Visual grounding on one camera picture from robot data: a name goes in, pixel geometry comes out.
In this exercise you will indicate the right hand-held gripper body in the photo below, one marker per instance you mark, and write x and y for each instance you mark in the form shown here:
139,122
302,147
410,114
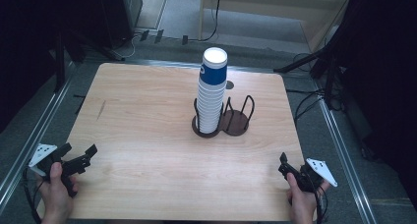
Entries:
319,170

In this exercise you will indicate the stack of paper cups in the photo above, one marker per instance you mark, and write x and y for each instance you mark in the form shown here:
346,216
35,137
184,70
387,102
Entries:
211,96

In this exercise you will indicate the aluminium rail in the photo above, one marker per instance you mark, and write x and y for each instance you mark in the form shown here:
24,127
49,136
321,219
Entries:
164,64
344,158
36,132

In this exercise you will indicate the person's right hand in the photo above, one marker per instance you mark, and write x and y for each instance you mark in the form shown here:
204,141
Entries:
303,206

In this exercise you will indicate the small black foot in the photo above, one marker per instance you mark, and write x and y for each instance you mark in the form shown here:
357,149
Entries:
185,40
159,36
144,35

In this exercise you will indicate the light wooden shelf frame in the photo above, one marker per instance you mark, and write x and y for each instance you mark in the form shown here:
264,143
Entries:
278,6

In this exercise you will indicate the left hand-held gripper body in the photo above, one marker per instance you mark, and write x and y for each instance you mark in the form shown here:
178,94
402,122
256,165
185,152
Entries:
42,153

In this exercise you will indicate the dark cabinet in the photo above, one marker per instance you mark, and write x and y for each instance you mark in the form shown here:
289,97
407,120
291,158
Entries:
121,14

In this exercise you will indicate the black metal stand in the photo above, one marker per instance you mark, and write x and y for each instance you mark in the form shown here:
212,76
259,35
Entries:
59,63
327,53

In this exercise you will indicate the person's left hand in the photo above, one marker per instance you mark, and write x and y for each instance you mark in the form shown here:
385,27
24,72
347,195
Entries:
55,197

